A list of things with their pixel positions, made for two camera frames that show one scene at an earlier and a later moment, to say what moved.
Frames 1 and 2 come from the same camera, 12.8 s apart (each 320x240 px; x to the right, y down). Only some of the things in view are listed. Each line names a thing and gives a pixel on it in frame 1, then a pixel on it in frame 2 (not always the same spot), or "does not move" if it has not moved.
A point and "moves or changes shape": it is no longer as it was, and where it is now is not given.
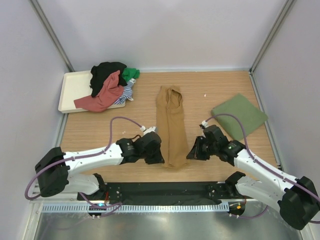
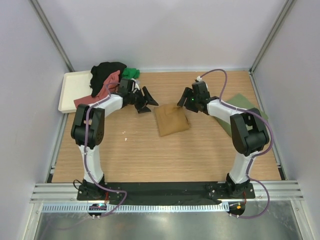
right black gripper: [195, 153] to [185, 95]
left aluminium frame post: [39, 10] does not move
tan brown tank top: [171, 126] moves or changes shape
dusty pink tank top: [111, 92] does not move
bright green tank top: [129, 73] does not move
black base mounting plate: [184, 193] does not move
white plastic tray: [76, 85] does not move
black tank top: [99, 73] does not move
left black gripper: [158, 158] to [148, 98]
